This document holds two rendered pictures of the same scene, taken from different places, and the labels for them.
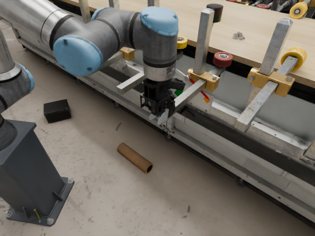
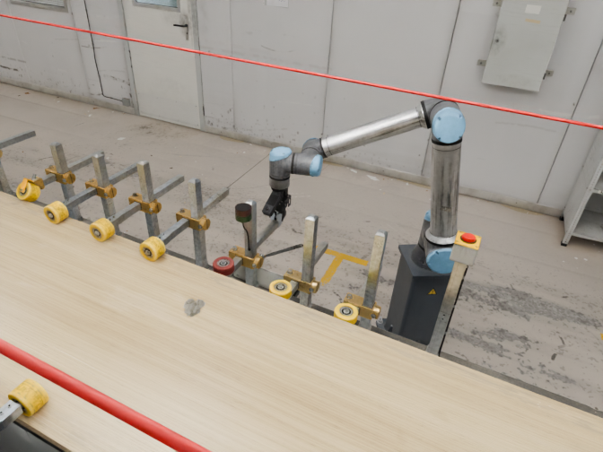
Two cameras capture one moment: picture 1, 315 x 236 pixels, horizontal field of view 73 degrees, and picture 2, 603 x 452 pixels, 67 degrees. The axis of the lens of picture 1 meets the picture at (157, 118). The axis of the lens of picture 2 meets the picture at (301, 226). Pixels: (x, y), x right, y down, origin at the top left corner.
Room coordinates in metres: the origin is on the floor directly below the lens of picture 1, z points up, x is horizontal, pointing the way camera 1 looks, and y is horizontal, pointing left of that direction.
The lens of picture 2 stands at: (2.21, -0.39, 1.99)
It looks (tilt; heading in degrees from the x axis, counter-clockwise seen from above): 34 degrees down; 163
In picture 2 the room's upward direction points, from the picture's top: 4 degrees clockwise
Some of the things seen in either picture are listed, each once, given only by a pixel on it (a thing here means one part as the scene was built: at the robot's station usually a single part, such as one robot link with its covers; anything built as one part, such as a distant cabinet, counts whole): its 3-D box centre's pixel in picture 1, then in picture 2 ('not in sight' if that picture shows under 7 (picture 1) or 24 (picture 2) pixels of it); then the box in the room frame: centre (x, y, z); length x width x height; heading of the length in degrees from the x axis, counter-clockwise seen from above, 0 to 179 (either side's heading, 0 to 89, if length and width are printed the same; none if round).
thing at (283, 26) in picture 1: (258, 88); (198, 230); (0.63, -0.37, 0.90); 0.03 x 0.03 x 0.48; 50
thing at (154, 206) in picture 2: not in sight; (145, 204); (0.46, -0.57, 0.95); 0.13 x 0.06 x 0.05; 50
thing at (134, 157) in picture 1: (134, 157); not in sight; (0.95, 0.17, 0.04); 0.30 x 0.08 x 0.08; 50
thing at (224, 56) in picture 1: (221, 66); (223, 273); (0.87, -0.29, 0.85); 0.08 x 0.08 x 0.11
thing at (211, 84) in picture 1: (202, 78); (245, 258); (0.78, -0.19, 0.85); 0.13 x 0.06 x 0.05; 50
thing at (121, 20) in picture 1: (117, 29); (307, 163); (0.56, 0.10, 1.14); 0.12 x 0.12 x 0.09; 68
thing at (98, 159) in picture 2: not in sight; (108, 202); (0.31, -0.75, 0.88); 0.03 x 0.03 x 0.48; 50
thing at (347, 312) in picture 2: not in sight; (345, 321); (1.20, 0.08, 0.85); 0.08 x 0.08 x 0.11
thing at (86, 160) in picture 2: not in sight; (73, 167); (0.06, -0.91, 0.95); 0.36 x 0.03 x 0.03; 140
